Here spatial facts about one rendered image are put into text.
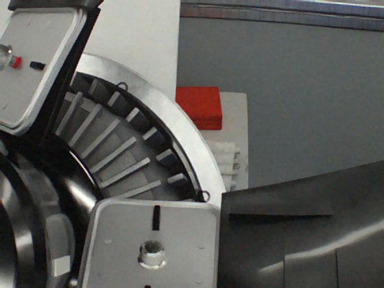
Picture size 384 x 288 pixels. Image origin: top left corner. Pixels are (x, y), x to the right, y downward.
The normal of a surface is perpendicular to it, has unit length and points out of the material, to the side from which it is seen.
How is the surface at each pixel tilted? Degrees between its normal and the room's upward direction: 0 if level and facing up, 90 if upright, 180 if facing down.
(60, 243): 83
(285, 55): 90
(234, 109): 0
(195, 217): 0
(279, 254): 3
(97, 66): 50
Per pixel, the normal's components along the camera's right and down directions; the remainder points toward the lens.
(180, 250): 0.01, -0.82
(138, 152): 0.75, -0.57
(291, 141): -0.05, 0.58
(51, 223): 0.97, -0.25
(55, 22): -0.69, -0.42
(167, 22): -0.04, -0.08
